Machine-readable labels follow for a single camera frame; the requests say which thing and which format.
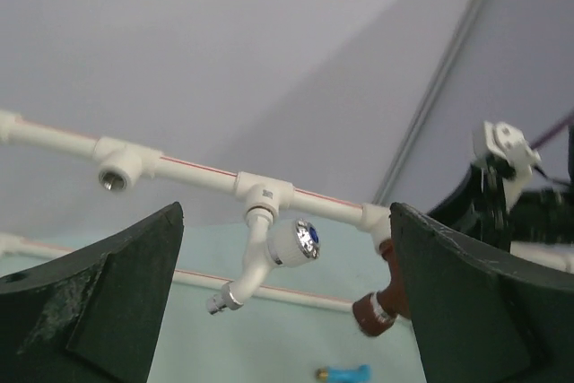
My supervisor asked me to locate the dark red water faucet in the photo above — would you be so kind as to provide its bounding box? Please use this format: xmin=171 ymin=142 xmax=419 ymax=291
xmin=352 ymin=239 xmax=412 ymax=337

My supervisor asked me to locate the blue water faucet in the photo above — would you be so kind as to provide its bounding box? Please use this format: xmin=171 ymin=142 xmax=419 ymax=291
xmin=315 ymin=364 xmax=371 ymax=383

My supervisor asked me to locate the light green table mat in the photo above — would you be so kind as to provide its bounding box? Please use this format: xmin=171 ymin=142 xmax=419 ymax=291
xmin=0 ymin=219 xmax=427 ymax=383

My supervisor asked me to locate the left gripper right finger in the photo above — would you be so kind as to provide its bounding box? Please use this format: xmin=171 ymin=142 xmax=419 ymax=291
xmin=390 ymin=203 xmax=573 ymax=383

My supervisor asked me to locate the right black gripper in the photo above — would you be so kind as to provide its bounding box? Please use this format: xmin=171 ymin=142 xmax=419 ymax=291
xmin=428 ymin=155 xmax=516 ymax=251

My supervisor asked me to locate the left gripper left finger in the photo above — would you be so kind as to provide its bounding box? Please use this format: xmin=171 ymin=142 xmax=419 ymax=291
xmin=1 ymin=202 xmax=184 ymax=383

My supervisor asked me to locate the white water faucet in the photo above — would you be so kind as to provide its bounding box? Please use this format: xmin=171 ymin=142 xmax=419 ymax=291
xmin=206 ymin=207 xmax=321 ymax=315

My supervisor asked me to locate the white PVC pipe frame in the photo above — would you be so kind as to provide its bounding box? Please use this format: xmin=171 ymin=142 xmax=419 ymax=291
xmin=0 ymin=109 xmax=574 ymax=315

